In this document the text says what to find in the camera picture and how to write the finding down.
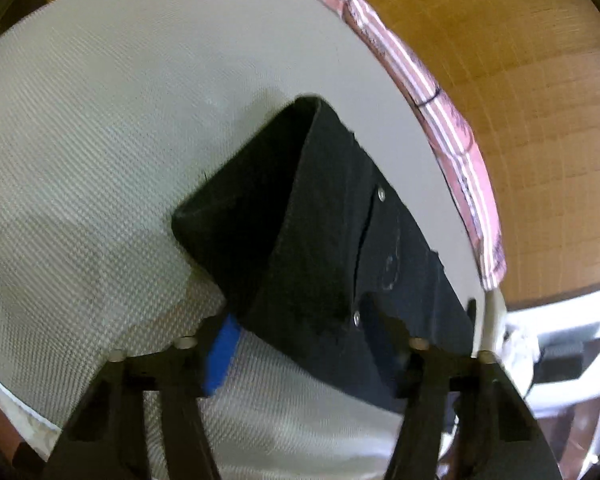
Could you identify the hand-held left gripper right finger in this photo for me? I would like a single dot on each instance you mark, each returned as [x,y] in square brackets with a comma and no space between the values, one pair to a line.
[426,375]

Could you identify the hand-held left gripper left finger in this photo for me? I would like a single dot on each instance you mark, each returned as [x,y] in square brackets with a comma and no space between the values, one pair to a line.
[222,355]

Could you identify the black pants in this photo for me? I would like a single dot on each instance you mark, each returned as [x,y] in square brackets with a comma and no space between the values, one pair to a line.
[305,235]

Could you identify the beige mattress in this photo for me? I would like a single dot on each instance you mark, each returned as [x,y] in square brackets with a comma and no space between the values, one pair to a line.
[492,320]

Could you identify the white dotted cloth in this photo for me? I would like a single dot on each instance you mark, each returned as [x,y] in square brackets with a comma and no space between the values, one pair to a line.
[520,350]

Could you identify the grey mesh bed mat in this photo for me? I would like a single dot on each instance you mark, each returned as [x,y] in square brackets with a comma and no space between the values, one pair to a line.
[130,135]

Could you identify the pink striped pillow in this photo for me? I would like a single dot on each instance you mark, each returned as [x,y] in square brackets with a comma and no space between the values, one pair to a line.
[430,105]

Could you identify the brown woven bamboo mat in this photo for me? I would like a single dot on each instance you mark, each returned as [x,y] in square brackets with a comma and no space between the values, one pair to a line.
[530,110]

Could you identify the white furniture frame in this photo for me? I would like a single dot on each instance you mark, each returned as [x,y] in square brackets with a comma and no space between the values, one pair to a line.
[565,320]

